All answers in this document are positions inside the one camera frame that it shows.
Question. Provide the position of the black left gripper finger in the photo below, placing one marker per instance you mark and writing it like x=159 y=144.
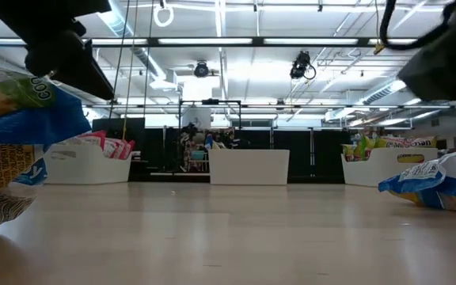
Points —
x=89 y=79

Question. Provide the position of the blue Maruchan noodle pack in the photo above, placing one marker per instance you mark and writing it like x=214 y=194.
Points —
x=441 y=178
x=14 y=122

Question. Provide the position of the white plastic bin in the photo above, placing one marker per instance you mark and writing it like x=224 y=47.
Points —
x=370 y=172
x=89 y=168
x=248 y=168

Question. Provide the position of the white box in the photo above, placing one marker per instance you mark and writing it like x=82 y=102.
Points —
x=196 y=118

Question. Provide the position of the shelf of colourful goods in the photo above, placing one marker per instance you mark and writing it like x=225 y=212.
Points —
x=192 y=150

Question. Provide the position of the black partition panels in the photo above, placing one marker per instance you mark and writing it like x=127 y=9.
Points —
x=299 y=154

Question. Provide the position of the black round ceiling camera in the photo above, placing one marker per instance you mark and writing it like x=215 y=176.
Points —
x=201 y=69

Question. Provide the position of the black aluminium table frame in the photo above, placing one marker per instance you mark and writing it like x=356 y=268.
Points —
x=172 y=179

